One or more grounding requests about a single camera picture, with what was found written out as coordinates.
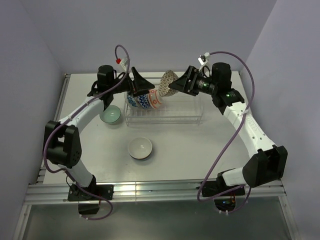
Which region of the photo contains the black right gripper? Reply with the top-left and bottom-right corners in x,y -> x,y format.
168,65 -> 218,96

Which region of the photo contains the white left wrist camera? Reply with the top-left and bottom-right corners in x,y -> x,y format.
115,57 -> 130,73

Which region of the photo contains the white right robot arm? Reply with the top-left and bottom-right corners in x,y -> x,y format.
169,62 -> 288,195

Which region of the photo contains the blue floral bowl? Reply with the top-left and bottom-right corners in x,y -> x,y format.
125,92 -> 140,109

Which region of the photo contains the orange floral bowl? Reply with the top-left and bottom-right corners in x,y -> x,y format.
147,88 -> 164,110

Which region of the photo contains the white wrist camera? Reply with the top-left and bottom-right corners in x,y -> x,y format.
197,52 -> 211,70
115,57 -> 130,73

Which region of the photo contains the aluminium mounting rail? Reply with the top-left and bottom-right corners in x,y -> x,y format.
23,179 -> 287,205

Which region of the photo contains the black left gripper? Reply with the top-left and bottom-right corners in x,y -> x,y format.
109,67 -> 154,98

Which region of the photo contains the white bowl blue orange rim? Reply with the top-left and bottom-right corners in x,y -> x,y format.
127,137 -> 153,161

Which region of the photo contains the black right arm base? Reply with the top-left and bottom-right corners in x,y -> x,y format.
200,180 -> 246,214

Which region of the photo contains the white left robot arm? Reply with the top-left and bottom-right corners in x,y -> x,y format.
43,65 -> 155,200

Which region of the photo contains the orange geometric patterned bowl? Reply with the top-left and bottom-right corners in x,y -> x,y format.
134,94 -> 151,110

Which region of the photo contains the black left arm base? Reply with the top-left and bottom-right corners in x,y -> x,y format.
67,184 -> 114,221

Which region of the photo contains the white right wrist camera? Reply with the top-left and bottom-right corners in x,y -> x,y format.
197,52 -> 211,70

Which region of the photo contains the clear acrylic dish rack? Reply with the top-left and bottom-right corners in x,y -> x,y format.
123,92 -> 203,126

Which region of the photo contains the pale green bowl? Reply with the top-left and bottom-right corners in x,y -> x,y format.
99,105 -> 122,125

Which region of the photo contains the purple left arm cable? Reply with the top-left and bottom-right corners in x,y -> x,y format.
42,44 -> 131,221

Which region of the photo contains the brown patterned bowl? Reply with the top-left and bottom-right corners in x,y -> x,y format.
158,70 -> 178,97

